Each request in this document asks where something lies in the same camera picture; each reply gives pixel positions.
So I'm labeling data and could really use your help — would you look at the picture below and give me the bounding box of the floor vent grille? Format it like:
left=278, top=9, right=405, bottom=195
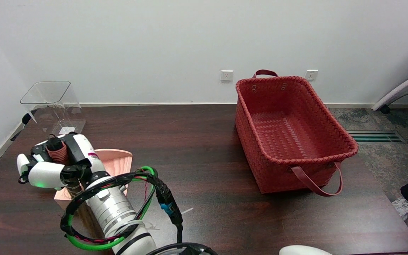
left=347, top=131, right=406, bottom=143

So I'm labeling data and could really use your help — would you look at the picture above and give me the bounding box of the red woven basket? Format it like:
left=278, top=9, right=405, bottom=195
left=235, top=69, right=359, bottom=197

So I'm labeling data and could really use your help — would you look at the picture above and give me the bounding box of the brown ribbed handle brush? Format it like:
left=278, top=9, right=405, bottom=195
left=46, top=136, right=84, bottom=199

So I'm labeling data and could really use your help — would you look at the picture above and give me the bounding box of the white patterned shoe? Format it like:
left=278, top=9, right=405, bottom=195
left=392, top=197, right=408, bottom=221

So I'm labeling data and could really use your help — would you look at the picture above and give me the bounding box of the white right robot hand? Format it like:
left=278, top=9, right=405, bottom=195
left=16, top=133, right=107, bottom=190

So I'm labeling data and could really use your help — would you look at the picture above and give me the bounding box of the clear plastic container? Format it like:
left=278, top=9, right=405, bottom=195
left=20, top=81, right=86, bottom=140

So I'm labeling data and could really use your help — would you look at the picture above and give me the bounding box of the grey office chair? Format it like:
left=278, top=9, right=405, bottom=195
left=372, top=67, right=408, bottom=162

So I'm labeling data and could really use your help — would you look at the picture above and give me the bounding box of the green robot cable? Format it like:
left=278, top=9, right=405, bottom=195
left=66, top=166, right=157, bottom=251

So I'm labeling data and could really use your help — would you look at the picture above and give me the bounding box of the wooden dustpan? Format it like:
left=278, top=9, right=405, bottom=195
left=55, top=149, right=133, bottom=210

